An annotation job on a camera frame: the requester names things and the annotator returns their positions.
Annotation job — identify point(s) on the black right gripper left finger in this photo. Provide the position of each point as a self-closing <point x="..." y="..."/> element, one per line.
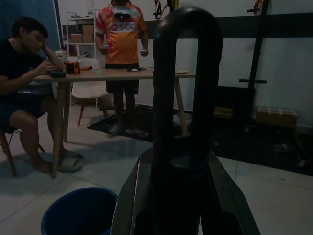
<point x="132" y="191"/>

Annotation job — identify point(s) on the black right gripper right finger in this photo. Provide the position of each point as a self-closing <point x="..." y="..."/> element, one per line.
<point x="227" y="191"/>

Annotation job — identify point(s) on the black floor mat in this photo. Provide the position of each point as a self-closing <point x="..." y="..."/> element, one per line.
<point x="256" y="142"/>

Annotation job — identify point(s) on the grey sandal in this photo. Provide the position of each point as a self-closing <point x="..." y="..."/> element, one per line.
<point x="116" y="131"/>

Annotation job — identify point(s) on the blue plastic bucket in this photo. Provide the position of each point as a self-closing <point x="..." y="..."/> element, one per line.
<point x="73" y="215"/>

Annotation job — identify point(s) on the grey slipper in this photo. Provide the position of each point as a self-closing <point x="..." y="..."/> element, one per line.
<point x="72" y="161"/>

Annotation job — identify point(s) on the yellow crate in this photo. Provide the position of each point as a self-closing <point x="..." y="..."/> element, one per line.
<point x="276" y="117"/>

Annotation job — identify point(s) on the white shell chair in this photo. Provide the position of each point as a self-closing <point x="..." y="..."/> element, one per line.
<point x="88" y="88"/>

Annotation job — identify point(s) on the light wooden table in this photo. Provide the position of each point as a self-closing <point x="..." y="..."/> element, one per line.
<point x="110" y="73"/>

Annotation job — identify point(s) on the white and black small device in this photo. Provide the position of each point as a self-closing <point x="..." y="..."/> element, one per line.
<point x="134" y="70"/>

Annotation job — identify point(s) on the flat plate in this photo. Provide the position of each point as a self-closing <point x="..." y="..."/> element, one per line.
<point x="181" y="72"/>

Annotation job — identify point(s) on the orange tube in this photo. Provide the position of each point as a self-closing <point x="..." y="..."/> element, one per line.
<point x="85" y="67"/>

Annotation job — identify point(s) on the black metal stand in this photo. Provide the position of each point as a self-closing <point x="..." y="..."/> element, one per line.
<point x="256" y="61"/>

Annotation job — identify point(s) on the orange and black device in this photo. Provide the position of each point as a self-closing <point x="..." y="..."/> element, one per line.
<point x="72" y="67"/>

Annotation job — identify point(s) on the black bowl-shaped item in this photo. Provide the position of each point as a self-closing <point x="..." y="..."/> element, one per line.
<point x="56" y="73"/>

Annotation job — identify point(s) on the standing person in orange shirt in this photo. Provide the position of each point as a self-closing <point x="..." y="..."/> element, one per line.
<point x="122" y="41"/>

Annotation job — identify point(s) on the white shelf unit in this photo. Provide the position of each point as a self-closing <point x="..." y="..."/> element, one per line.
<point x="73" y="49"/>

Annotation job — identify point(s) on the brown cardboard box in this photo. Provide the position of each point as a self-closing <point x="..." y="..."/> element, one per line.
<point x="88" y="29"/>
<point x="76" y="38"/>
<point x="88" y="38"/>

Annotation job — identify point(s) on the seated person in dark shirt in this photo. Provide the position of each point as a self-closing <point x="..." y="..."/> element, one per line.
<point x="19" y="73"/>

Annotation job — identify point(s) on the white VR headset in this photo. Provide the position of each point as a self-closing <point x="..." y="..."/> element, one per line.
<point x="123" y="11"/>

